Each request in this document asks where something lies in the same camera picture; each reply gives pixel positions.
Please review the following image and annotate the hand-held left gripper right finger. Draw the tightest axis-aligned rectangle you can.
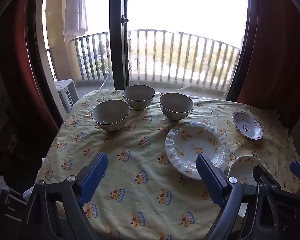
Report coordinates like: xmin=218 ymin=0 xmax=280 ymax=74
xmin=195 ymin=154 xmax=280 ymax=240

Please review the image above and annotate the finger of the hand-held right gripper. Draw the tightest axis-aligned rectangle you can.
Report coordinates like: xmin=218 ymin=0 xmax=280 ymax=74
xmin=289 ymin=160 xmax=300 ymax=180
xmin=252 ymin=164 xmax=300 ymax=205

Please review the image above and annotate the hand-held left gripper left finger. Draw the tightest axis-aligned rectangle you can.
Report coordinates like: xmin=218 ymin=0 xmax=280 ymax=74
xmin=24 ymin=152 xmax=108 ymax=240

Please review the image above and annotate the small white scalloped dish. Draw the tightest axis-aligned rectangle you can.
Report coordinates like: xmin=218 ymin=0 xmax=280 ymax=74
xmin=227 ymin=155 xmax=268 ymax=187

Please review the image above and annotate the white plate with yellow flowers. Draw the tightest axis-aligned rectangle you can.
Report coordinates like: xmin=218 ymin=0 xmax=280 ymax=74
xmin=164 ymin=121 xmax=231 ymax=180

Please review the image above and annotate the white plate with red pattern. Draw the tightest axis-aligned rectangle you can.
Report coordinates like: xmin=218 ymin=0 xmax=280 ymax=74
xmin=231 ymin=110 xmax=264 ymax=141

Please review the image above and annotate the grey bowl with floral print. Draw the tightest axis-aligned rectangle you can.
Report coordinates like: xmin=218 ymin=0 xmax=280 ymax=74
xmin=91 ymin=99 xmax=131 ymax=132
xmin=159 ymin=92 xmax=194 ymax=122
xmin=122 ymin=84 xmax=156 ymax=110

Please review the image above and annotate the yellow printed tablecloth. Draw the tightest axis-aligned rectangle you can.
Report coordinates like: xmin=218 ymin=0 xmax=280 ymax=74
xmin=35 ymin=89 xmax=300 ymax=240

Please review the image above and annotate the white metal rack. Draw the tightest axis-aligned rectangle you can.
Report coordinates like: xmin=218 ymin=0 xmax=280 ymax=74
xmin=4 ymin=186 xmax=29 ymax=222

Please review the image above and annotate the white air conditioner unit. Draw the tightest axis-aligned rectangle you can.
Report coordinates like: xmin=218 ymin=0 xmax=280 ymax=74
xmin=54 ymin=79 xmax=80 ymax=113

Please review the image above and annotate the white crumpled bag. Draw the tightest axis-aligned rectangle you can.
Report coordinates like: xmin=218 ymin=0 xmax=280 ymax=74
xmin=0 ymin=175 xmax=10 ymax=195

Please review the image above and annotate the red curtain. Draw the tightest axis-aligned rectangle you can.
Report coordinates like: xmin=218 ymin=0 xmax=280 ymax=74
xmin=236 ymin=0 xmax=300 ymax=130
xmin=0 ymin=0 xmax=63 ymax=130

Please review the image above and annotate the balcony railing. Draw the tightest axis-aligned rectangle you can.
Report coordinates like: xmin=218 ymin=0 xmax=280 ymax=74
xmin=70 ymin=29 xmax=240 ymax=97

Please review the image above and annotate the hanging pale cloth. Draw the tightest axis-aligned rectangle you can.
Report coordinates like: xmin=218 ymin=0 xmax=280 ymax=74
xmin=64 ymin=0 xmax=88 ymax=37

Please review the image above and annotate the black window frame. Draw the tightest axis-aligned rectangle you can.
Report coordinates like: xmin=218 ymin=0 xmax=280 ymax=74
xmin=26 ymin=0 xmax=259 ymax=130

